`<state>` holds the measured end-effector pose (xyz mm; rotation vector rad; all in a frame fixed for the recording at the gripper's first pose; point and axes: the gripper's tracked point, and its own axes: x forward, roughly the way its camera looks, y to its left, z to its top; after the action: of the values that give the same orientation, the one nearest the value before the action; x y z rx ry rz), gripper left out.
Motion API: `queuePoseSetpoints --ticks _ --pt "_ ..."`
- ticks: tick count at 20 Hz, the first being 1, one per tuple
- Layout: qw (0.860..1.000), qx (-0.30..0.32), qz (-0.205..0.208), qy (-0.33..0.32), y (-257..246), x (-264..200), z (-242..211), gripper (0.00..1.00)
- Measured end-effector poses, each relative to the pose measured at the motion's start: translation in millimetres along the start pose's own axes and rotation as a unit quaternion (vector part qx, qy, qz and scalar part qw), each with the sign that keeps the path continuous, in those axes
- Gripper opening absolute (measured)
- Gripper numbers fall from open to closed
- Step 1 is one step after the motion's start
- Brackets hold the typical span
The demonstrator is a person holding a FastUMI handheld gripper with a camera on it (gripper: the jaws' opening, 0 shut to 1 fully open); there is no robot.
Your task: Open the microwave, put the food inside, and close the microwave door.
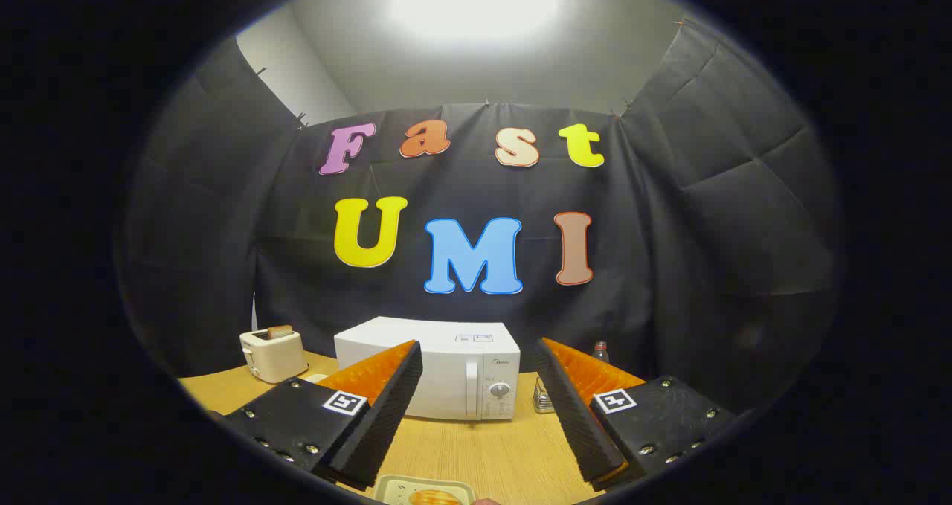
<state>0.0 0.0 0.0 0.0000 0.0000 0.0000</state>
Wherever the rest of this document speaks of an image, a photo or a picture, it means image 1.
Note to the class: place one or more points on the clear plastic bottle red label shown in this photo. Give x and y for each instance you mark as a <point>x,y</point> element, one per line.
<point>601,353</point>

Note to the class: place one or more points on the white square plate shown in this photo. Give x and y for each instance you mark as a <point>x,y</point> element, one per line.
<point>390,489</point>

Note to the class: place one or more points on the cream white toaster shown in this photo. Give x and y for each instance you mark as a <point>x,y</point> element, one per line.
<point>275,360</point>

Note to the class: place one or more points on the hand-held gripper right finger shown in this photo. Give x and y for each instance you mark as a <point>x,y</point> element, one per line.
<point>576,416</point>

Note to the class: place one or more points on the round golden bread bun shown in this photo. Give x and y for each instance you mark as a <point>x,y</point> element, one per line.
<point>435,498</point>

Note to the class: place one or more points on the white microwave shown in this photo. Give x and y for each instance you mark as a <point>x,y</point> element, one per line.
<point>461,371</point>

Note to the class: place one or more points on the white divided dish with beans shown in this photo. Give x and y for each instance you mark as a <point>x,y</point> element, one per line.
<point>315,378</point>

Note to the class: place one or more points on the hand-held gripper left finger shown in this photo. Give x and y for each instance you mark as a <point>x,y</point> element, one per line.
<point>387,416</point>

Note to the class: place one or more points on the brown toast slice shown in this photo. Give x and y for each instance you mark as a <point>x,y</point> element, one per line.
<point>280,332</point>

